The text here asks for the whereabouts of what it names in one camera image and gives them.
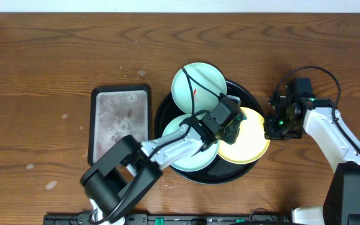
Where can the green yellow sponge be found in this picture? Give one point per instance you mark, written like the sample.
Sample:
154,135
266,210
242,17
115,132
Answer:
241,116

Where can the round black tray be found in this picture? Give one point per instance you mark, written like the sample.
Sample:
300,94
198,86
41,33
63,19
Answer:
219,171

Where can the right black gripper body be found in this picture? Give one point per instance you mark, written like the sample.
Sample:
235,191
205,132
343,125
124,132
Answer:
278,128

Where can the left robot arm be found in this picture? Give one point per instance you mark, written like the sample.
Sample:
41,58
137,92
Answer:
122,177

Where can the rectangular black soapy tray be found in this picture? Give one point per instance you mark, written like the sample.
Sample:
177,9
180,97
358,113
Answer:
117,111

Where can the yellow plate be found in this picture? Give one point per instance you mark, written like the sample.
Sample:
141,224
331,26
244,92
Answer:
250,144

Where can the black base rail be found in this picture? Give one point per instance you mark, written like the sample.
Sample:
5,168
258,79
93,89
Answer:
144,219

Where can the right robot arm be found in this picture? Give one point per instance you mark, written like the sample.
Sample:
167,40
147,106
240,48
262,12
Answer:
323,122

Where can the light blue plate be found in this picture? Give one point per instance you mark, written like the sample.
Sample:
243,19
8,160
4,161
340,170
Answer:
206,81
196,162

